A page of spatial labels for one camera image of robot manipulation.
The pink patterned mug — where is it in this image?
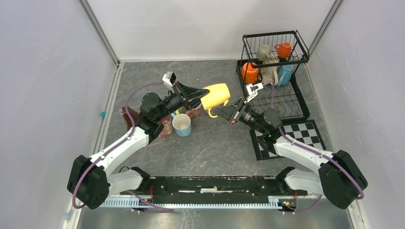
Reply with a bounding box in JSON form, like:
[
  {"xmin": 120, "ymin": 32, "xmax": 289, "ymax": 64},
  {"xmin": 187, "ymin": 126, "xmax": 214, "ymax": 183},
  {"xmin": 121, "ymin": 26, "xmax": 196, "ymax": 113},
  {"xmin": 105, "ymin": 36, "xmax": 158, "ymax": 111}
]
[{"xmin": 159, "ymin": 115, "xmax": 173, "ymax": 138}]

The cream floral mug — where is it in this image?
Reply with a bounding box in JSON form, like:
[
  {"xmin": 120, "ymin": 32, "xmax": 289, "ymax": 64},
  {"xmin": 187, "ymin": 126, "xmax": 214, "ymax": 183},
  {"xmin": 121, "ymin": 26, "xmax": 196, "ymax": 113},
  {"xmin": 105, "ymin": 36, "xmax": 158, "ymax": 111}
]
[{"xmin": 260, "ymin": 54, "xmax": 279, "ymax": 86}]

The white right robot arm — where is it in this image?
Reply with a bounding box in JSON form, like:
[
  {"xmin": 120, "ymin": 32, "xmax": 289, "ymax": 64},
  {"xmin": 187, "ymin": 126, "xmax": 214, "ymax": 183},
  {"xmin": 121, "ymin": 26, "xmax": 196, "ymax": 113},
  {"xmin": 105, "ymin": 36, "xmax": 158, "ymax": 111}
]
[{"xmin": 210, "ymin": 98, "xmax": 368, "ymax": 209}]

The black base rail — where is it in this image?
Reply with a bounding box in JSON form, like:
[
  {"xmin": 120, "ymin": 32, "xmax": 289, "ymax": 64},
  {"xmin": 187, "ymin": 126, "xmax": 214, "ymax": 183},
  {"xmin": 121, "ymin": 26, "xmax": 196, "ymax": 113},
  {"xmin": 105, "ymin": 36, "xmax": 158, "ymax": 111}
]
[{"xmin": 133, "ymin": 176, "xmax": 308, "ymax": 204}]

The pale yellow mug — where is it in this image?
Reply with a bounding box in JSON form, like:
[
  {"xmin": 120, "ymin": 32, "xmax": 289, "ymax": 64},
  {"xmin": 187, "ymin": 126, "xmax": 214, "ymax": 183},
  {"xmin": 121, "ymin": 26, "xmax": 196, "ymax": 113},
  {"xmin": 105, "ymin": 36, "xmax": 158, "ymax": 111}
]
[{"xmin": 174, "ymin": 106, "xmax": 187, "ymax": 115}]

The beige grey mug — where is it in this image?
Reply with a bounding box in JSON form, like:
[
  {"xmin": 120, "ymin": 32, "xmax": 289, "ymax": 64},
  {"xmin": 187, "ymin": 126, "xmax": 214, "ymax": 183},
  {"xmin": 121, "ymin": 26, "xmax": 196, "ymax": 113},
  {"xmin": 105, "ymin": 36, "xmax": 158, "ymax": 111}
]
[{"xmin": 256, "ymin": 44, "xmax": 271, "ymax": 62}]

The aluminium slotted rail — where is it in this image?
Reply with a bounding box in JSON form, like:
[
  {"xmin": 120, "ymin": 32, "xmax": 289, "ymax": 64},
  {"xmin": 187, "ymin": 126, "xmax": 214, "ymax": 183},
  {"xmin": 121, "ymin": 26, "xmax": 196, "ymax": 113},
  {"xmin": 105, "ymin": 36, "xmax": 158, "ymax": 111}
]
[{"xmin": 101, "ymin": 196, "xmax": 282, "ymax": 209}]

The brown wedge block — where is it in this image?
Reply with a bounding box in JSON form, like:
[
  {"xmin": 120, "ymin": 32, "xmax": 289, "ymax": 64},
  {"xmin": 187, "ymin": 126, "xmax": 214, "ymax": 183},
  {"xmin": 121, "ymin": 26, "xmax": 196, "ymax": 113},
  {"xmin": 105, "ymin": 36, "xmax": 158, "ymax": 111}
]
[{"xmin": 120, "ymin": 106, "xmax": 140, "ymax": 131}]

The checkerboard calibration board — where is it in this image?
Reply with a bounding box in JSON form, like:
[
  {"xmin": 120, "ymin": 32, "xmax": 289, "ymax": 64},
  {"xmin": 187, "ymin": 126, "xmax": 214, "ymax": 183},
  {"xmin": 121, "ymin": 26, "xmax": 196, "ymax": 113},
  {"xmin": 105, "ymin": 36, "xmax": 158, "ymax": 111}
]
[{"xmin": 250, "ymin": 120, "xmax": 326, "ymax": 161}]

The salmon floral mug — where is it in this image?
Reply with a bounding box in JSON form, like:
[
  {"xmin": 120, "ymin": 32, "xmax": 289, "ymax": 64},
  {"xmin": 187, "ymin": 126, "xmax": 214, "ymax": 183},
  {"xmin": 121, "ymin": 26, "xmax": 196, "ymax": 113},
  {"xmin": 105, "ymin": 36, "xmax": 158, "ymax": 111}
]
[{"xmin": 185, "ymin": 104, "xmax": 203, "ymax": 118}]

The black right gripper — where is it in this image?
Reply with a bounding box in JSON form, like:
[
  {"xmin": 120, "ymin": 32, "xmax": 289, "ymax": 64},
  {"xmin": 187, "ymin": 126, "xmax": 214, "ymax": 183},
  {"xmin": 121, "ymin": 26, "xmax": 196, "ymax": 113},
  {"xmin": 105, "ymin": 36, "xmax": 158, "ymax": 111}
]
[{"xmin": 210, "ymin": 97, "xmax": 266, "ymax": 134}]

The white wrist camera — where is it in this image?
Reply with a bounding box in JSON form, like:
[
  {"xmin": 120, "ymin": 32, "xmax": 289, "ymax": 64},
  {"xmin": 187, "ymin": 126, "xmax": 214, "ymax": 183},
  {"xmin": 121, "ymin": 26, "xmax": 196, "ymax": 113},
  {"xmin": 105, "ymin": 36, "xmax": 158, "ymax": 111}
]
[
  {"xmin": 162, "ymin": 72, "xmax": 176, "ymax": 90},
  {"xmin": 245, "ymin": 83, "xmax": 263, "ymax": 103}
]

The orange ribbed mug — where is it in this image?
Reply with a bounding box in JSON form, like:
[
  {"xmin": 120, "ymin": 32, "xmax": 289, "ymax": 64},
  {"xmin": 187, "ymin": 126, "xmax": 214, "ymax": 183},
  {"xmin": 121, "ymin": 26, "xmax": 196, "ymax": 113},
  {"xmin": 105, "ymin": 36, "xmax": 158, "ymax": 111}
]
[{"xmin": 241, "ymin": 62, "xmax": 260, "ymax": 84}]

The teal blue mug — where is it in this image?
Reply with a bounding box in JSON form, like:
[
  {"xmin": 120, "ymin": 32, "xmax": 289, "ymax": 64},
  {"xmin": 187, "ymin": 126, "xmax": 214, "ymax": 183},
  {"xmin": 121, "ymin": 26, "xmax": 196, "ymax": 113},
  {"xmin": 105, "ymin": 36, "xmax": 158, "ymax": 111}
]
[{"xmin": 277, "ymin": 64, "xmax": 293, "ymax": 86}]

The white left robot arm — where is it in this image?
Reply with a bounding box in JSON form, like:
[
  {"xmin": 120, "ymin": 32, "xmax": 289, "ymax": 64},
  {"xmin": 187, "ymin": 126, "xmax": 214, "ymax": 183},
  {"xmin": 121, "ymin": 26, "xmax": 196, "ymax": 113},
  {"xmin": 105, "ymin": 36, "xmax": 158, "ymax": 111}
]
[{"xmin": 67, "ymin": 82, "xmax": 210, "ymax": 209}]

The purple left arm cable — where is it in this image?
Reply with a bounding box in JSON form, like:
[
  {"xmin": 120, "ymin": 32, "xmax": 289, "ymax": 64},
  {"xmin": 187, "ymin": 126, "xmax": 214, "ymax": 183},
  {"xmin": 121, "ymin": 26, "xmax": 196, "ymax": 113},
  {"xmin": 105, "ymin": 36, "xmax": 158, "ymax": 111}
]
[{"xmin": 72, "ymin": 82, "xmax": 175, "ymax": 214}]

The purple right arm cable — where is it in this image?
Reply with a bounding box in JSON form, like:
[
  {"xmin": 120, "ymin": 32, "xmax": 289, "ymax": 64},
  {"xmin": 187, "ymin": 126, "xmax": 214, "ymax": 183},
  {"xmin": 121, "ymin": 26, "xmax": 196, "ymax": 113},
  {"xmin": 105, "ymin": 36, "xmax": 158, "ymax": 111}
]
[{"xmin": 264, "ymin": 79, "xmax": 365, "ymax": 214}]

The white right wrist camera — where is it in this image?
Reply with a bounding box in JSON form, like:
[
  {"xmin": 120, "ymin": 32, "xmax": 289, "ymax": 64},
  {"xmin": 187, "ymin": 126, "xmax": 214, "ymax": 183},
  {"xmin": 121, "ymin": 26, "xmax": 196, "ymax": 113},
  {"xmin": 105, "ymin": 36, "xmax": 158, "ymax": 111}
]
[{"xmin": 245, "ymin": 83, "xmax": 263, "ymax": 103}]

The small orange cup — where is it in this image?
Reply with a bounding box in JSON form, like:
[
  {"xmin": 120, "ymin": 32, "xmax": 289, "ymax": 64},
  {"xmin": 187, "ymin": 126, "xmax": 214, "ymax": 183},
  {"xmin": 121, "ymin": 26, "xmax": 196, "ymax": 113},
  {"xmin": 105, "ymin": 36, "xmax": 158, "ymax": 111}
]
[{"xmin": 274, "ymin": 42, "xmax": 292, "ymax": 58}]

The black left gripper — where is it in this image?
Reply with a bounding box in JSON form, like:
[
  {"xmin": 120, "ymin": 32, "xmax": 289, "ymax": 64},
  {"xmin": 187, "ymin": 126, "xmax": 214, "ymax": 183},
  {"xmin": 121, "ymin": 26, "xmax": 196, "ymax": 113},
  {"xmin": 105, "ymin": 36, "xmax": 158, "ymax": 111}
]
[{"xmin": 155, "ymin": 80, "xmax": 211, "ymax": 121}]

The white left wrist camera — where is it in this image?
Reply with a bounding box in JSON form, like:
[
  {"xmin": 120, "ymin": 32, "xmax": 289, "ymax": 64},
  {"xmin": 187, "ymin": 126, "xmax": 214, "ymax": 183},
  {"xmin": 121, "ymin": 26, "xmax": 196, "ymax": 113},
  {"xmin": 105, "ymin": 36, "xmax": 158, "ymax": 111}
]
[{"xmin": 162, "ymin": 72, "xmax": 176, "ymax": 90}]

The light blue hexagonal mug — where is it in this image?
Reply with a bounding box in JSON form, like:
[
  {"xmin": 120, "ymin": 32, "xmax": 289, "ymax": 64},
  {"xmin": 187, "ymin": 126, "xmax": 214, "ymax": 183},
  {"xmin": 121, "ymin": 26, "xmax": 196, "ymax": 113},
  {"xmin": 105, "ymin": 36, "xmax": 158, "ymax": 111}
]
[{"xmin": 171, "ymin": 113, "xmax": 192, "ymax": 137}]

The black wire dish rack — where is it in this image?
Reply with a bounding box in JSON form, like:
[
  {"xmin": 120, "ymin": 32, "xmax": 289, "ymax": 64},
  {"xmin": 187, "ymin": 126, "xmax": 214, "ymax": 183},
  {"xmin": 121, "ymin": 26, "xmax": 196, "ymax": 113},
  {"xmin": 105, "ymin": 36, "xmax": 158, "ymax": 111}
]
[{"xmin": 236, "ymin": 30, "xmax": 310, "ymax": 122}]

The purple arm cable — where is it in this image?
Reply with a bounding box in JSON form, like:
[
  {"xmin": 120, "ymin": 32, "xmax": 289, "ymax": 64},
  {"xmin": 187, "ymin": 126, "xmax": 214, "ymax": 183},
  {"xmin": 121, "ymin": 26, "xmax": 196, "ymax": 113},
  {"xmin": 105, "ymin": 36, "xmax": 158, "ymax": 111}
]
[
  {"xmin": 264, "ymin": 79, "xmax": 365, "ymax": 214},
  {"xmin": 72, "ymin": 82, "xmax": 175, "ymax": 214}
]

